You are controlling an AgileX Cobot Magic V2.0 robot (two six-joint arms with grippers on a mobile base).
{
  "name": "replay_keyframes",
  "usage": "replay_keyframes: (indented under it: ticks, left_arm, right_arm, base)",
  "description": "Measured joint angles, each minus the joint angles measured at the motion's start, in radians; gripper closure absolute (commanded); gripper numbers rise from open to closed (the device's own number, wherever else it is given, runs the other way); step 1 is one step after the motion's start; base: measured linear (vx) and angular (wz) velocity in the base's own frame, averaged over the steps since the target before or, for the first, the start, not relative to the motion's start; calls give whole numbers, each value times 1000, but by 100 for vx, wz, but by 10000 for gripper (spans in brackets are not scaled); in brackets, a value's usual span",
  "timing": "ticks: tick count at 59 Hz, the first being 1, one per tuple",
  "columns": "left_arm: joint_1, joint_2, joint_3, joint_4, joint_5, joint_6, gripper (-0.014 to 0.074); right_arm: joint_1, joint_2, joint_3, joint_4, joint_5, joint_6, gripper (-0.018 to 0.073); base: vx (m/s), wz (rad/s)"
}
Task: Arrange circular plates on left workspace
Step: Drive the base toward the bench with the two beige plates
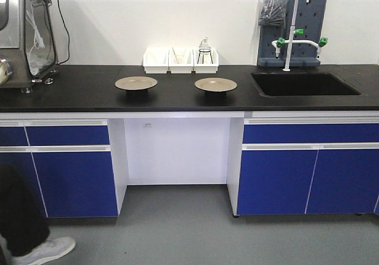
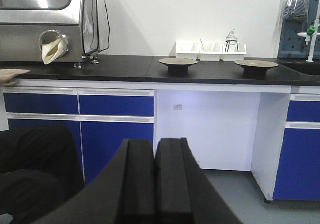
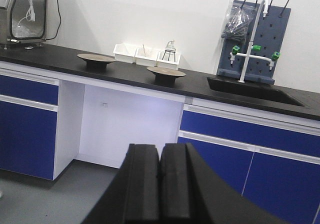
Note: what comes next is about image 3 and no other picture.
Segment white storage bin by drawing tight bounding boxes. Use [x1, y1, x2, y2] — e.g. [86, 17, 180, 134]
[135, 47, 160, 67]
[156, 50, 181, 70]
[113, 43, 138, 64]

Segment white storage bin middle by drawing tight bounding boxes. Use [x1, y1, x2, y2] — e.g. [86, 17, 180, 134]
[135, 47, 160, 67]

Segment white storage bin left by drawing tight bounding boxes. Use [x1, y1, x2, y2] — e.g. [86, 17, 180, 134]
[113, 43, 138, 64]

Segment blue white right cabinet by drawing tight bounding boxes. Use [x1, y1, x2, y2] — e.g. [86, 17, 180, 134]
[178, 97, 320, 224]

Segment blue grey drying pegboard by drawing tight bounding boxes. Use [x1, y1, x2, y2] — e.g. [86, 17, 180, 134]
[217, 0, 291, 85]

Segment black wire tripod stand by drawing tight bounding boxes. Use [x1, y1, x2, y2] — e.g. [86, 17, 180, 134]
[161, 50, 176, 62]

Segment black lab sink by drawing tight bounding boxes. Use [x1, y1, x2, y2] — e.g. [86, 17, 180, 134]
[207, 77, 305, 107]

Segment black power cable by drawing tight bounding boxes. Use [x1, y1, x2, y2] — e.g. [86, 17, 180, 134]
[42, 0, 62, 41]

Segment blue white left cabinet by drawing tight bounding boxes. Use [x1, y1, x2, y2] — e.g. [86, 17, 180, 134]
[0, 61, 85, 180]

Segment blue white cabinet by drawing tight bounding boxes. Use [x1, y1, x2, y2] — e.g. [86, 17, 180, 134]
[0, 61, 85, 180]
[178, 97, 320, 224]

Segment glass alcohol lamp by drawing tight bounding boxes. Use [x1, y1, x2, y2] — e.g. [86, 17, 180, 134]
[165, 40, 176, 53]

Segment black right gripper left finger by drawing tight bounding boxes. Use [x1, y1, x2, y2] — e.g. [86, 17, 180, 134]
[82, 144, 160, 224]

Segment beige plate black rim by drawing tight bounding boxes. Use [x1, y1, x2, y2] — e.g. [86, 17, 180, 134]
[77, 53, 116, 71]
[146, 66, 186, 85]

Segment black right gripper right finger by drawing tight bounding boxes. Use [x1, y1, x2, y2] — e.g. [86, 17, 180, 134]
[160, 143, 285, 224]

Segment stainless steel glove box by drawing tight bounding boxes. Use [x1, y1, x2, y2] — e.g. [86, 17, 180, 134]
[0, 0, 48, 50]

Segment plastic bag of pegs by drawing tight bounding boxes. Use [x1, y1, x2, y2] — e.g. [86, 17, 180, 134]
[221, 5, 255, 43]

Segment white lab faucet green knobs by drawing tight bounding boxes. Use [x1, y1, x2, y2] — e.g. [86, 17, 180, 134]
[230, 0, 281, 83]

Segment white storage bin right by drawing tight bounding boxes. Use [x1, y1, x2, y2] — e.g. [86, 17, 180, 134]
[156, 50, 181, 70]

